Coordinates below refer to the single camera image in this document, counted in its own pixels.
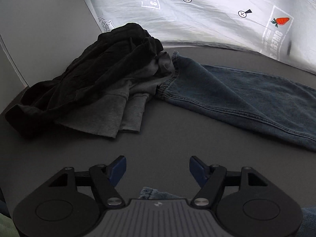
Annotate blue denim jeans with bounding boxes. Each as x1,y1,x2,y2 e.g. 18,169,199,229
143,51,315,236

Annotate grey garment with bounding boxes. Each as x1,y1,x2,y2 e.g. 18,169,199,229
61,51,175,139

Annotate green fabric chair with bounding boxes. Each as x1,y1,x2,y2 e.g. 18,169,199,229
0,214,19,237

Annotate black garment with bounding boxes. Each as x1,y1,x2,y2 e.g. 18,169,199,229
4,23,163,139

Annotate white printed carrot cloth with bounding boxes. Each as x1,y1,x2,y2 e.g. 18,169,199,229
84,0,315,73

